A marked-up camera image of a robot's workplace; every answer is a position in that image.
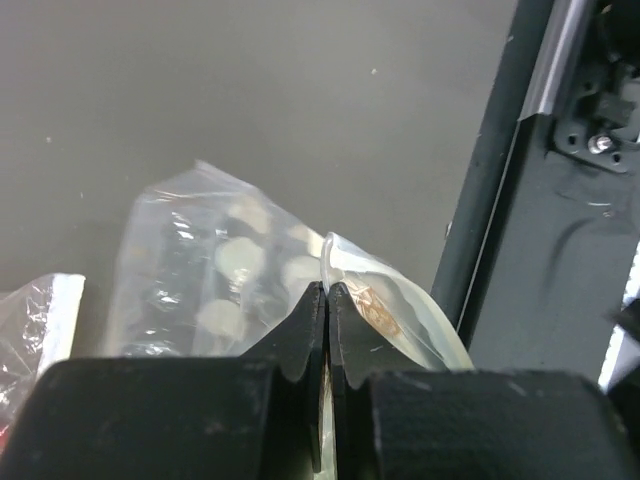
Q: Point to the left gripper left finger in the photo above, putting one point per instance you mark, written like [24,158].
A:
[255,416]

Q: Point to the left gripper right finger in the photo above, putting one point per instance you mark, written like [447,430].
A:
[395,420]

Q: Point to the polka dot bag with vegetables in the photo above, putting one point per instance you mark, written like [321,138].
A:
[209,266]

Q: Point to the polka dot bag with fruit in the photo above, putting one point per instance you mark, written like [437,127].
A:
[38,324]

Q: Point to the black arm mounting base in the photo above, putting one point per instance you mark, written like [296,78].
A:
[543,249]

